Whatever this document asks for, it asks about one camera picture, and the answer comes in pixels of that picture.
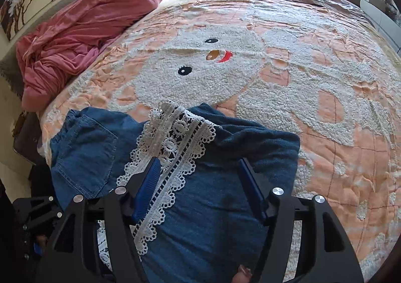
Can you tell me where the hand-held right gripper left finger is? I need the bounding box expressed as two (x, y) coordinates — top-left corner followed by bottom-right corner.
(41, 158), (162, 283)

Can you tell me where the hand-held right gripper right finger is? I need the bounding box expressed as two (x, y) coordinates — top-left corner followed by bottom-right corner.
(237, 158), (364, 283)

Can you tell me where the blue denim pants lace trim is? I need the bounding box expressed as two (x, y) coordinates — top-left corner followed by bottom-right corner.
(50, 100), (301, 283)

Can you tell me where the person's right hand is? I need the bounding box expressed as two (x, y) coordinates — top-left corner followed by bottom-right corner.
(232, 264), (253, 283)

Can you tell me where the brown bedside stand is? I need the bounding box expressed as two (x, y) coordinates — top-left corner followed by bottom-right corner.
(13, 111), (43, 165)

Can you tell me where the orange white printed quilt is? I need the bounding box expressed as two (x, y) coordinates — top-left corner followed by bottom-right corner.
(38, 0), (401, 283)

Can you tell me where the pink blanket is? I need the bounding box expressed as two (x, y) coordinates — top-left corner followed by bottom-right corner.
(16, 0), (165, 112)

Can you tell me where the grey white dressing table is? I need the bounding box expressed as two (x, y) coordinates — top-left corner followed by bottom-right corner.
(345, 0), (401, 52)

